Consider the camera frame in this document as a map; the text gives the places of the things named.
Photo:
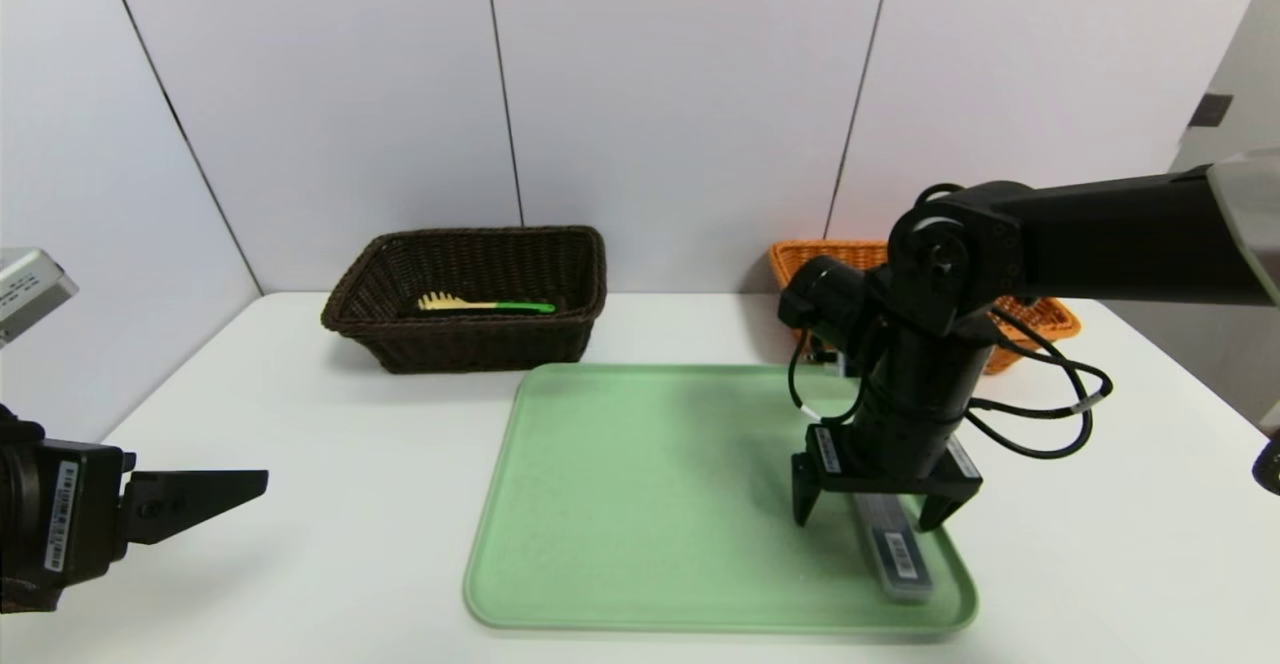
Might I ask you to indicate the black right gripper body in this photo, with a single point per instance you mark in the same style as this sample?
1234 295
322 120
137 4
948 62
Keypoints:
880 472

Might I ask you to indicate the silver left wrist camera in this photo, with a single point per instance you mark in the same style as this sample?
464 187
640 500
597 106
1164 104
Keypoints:
25 289

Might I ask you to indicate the orange wicker basket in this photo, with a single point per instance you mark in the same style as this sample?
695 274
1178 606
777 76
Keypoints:
1040 319

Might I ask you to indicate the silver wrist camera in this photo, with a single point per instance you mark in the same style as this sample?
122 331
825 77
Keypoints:
828 354
25 289

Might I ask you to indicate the dark brown wicker basket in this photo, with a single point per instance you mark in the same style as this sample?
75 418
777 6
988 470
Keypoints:
470 344

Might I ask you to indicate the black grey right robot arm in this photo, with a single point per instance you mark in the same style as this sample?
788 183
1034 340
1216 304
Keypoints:
1050 244

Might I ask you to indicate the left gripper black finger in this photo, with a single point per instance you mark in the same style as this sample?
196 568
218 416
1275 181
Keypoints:
190 499

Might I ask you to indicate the grey pencil lead case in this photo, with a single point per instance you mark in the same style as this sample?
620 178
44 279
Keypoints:
900 554

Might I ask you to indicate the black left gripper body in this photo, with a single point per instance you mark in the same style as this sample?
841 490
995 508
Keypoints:
78 514

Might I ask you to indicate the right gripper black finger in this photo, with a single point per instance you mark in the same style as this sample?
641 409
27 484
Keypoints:
805 499
940 512

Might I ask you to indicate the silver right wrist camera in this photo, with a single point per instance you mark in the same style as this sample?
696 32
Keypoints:
828 354

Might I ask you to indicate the dark wall latch plate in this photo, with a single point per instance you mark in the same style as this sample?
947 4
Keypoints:
1210 111

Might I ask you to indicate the light green plastic tray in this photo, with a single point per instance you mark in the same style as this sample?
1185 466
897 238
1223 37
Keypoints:
640 504

